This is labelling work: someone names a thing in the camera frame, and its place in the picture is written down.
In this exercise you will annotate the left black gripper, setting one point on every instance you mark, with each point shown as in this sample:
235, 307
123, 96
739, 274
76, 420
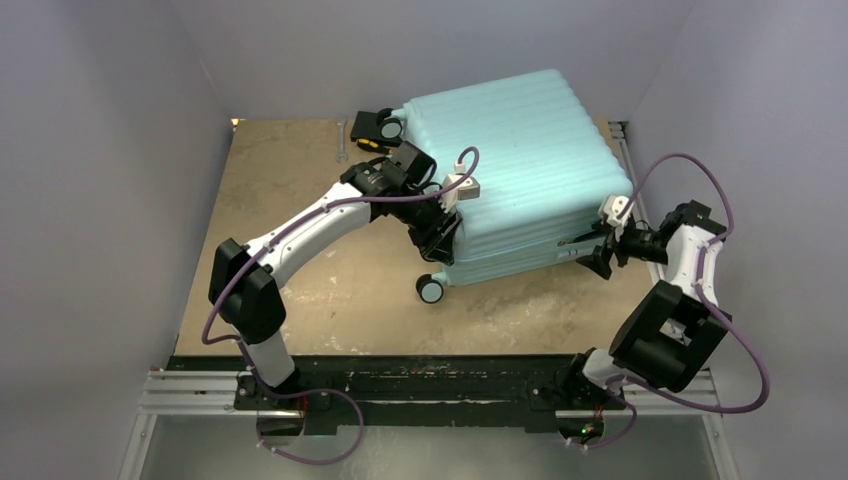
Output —
437, 240

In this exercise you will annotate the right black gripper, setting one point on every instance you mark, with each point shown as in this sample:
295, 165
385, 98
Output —
598, 260

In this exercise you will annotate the light blue suitcase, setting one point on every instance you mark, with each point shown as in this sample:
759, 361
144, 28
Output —
544, 172

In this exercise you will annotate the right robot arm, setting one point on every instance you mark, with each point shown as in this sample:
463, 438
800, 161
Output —
672, 332

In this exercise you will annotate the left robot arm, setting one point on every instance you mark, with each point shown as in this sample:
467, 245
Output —
247, 278

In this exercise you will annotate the silver metal wrench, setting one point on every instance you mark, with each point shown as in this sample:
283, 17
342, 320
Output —
341, 155

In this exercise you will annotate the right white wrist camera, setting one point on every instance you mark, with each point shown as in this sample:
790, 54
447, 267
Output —
614, 214

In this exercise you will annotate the black metal base rail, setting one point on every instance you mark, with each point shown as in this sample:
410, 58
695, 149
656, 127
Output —
538, 393

